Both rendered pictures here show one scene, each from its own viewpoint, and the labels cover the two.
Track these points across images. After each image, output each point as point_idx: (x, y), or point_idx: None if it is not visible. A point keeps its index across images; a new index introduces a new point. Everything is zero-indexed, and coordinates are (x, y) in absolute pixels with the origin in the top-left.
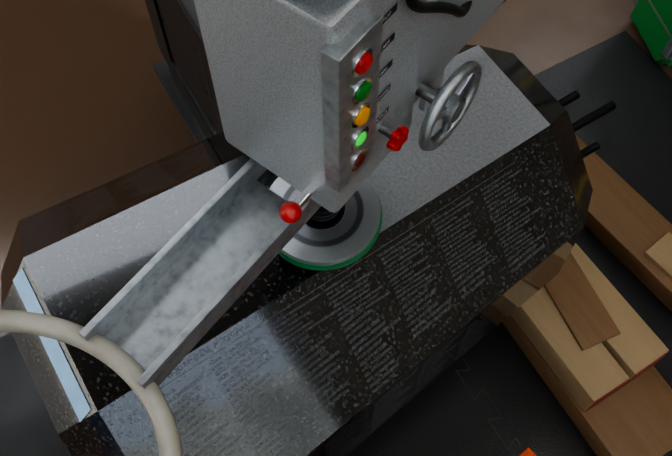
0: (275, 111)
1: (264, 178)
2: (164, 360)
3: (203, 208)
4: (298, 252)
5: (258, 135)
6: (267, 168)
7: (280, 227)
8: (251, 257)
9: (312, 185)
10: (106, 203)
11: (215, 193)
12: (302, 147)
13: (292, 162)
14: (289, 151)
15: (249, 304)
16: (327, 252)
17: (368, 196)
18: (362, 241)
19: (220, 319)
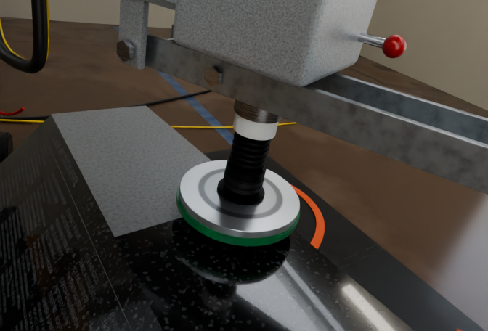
0: None
1: (176, 258)
2: None
3: (398, 117)
4: (292, 210)
5: (348, 3)
6: (331, 69)
7: (383, 87)
8: (428, 101)
9: (362, 32)
10: None
11: (197, 310)
12: None
13: (360, 12)
14: None
15: (339, 276)
16: (287, 192)
17: (224, 164)
18: (270, 173)
19: (367, 303)
